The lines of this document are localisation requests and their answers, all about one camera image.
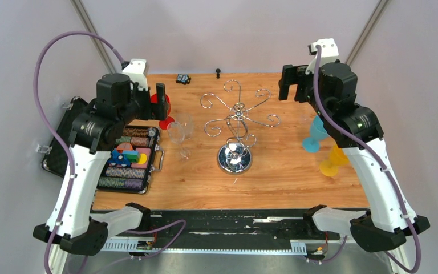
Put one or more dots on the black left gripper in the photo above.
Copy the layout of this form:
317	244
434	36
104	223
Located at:
157	111

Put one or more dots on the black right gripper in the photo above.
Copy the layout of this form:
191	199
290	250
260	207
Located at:
290	75

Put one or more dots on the clear wine glass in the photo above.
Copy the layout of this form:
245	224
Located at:
176	134

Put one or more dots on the blue wine glass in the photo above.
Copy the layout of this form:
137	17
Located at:
317	134

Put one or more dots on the chrome wine glass rack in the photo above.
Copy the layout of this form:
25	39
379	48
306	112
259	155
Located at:
235	156

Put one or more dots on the yellow wine glass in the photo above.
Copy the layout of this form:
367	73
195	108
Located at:
336	158

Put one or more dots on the clear ribbed goblet glass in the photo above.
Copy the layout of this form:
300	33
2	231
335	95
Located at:
186	122

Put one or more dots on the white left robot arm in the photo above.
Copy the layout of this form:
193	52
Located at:
93	134

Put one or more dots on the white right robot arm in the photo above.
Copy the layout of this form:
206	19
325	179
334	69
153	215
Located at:
358	133

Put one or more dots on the small black clip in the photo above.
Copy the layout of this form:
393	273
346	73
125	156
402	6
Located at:
183	79

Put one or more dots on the black poker chip case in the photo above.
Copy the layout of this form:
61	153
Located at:
118	179

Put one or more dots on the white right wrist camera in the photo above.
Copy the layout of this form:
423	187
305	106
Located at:
324	51

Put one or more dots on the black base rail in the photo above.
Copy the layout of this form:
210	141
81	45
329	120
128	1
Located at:
236	229

